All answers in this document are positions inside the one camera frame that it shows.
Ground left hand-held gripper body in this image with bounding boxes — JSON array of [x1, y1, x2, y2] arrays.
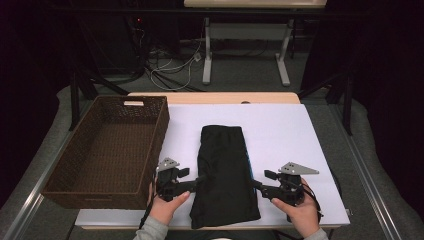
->
[[156, 157, 189, 203]]

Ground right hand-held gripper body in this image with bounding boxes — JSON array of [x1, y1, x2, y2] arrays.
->
[[271, 162, 320, 206]]

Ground black swim shorts blue print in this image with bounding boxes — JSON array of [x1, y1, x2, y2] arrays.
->
[[189, 124, 262, 230]]

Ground brown wicker basket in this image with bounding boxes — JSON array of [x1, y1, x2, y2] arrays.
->
[[41, 95, 171, 211]]

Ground person's left hand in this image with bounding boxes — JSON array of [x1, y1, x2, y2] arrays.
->
[[148, 181, 191, 226]]

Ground person's right hand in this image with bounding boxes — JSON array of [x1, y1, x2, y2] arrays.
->
[[271, 178, 321, 238]]

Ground white table mat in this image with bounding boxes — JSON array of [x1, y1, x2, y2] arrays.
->
[[74, 103, 351, 228]]

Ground wooden table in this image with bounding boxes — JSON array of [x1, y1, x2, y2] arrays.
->
[[80, 91, 351, 231]]

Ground black metal stand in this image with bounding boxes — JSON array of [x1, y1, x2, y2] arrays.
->
[[68, 66, 129, 132], [297, 71, 354, 136]]

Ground white-legged desk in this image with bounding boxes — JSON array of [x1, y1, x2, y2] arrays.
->
[[183, 0, 327, 87]]

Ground right hand-held gripper black cable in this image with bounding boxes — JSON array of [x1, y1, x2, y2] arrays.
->
[[299, 184, 324, 223]]

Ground hand-held gripper black cable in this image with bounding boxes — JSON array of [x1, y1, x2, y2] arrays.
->
[[299, 184, 324, 223], [139, 173, 161, 231]]

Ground left hand-held gripper black cable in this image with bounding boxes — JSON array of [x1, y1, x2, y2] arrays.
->
[[139, 173, 161, 231]]

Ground aluminium floor rail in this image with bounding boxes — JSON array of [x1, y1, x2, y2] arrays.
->
[[0, 131, 73, 240], [333, 106, 406, 240]]

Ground black floor cables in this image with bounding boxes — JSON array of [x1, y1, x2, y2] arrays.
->
[[126, 16, 204, 93]]

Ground white floor cable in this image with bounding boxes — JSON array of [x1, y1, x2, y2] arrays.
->
[[149, 41, 203, 92]]

